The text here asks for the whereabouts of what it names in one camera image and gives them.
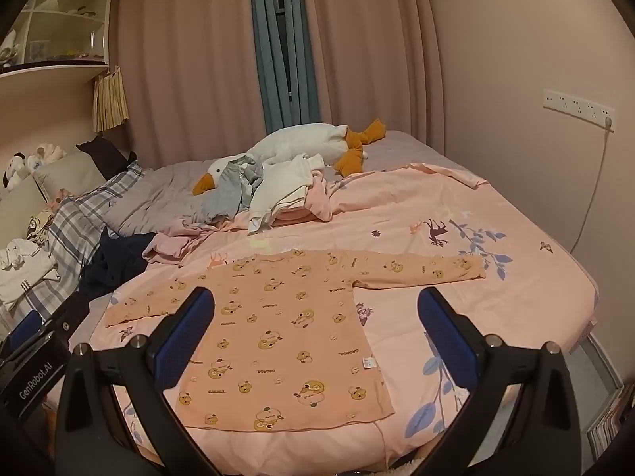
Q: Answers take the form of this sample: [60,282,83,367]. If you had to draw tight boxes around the small yellow striped curtain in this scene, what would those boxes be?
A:
[92,65,131,132]

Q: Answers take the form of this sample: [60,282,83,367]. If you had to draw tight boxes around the white garment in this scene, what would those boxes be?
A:
[248,154,325,234]

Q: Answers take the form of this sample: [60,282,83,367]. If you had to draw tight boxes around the white power cable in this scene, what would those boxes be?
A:
[568,129,611,256]

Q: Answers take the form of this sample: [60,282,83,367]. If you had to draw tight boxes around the orange cartoon print shirt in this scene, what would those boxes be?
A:
[104,249,487,432]

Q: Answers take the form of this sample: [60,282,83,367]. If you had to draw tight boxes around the white shirt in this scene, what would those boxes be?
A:
[0,238,60,308]

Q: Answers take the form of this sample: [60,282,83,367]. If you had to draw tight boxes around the grey bed base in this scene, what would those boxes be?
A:
[566,327,623,392]

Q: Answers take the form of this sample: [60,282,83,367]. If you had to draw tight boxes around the cream plush toy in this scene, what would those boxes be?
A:
[27,143,67,167]

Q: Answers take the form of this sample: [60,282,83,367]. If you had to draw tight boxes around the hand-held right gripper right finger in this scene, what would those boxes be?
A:
[417,286,582,476]

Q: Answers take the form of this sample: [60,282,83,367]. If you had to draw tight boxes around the white wall shelf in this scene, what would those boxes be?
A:
[0,0,112,79]

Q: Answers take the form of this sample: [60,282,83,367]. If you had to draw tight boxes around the navy dark cloth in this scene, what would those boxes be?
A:
[79,228,160,301]

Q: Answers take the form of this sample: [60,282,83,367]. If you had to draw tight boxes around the pile of light clothes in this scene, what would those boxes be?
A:
[104,130,447,239]

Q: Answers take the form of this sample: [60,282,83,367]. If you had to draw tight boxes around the blue grey curtain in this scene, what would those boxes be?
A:
[248,0,321,132]

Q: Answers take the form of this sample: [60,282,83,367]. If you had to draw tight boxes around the stack of books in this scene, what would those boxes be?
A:
[588,387,631,462]

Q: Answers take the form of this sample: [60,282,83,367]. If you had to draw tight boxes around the crumpled pink garment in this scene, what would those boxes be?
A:
[143,221,234,263]

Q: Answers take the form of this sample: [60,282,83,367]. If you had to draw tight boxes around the cartoon face printed cloth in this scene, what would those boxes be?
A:
[25,211,55,244]

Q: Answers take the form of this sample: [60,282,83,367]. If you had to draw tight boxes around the dark brown cloth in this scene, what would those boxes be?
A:
[76,136,137,179]

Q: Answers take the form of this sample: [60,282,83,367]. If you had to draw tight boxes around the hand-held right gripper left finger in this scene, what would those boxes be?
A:
[54,286,219,476]

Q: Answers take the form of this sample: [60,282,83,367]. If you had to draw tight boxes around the folded pink garment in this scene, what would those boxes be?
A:
[278,169,338,224]

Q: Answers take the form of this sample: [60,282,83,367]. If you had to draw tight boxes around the white dog plush toy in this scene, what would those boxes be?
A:
[0,151,31,189]

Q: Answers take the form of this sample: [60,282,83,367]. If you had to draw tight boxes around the white wall power strip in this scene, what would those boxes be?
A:
[542,88,616,122]

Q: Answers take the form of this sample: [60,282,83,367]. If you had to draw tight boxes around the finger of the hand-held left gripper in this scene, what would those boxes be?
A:
[0,309,44,354]
[48,291,93,344]

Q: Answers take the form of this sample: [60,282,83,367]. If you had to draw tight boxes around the pink animal print blanket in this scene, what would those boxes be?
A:
[67,163,598,472]

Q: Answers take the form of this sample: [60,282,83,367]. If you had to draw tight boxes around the white goose plush toy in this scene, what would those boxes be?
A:
[192,119,388,196]

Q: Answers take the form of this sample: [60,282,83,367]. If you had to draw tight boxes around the grey garment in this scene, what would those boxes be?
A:
[191,156,271,221]

